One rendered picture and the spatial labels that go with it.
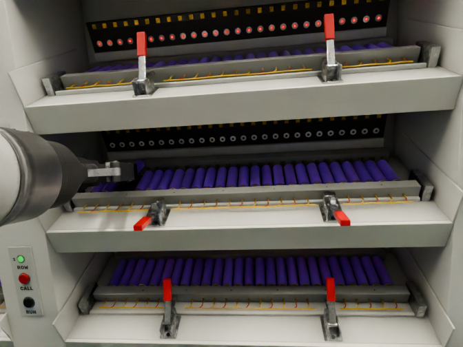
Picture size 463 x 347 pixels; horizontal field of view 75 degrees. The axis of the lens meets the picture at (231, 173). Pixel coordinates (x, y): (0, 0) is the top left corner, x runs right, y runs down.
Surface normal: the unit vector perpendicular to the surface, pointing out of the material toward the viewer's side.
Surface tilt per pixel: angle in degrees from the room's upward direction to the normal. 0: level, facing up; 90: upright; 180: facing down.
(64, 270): 90
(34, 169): 84
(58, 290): 90
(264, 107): 111
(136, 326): 21
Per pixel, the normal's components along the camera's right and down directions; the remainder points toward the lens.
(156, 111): -0.07, 0.52
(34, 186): 0.98, 0.15
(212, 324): -0.09, -0.85
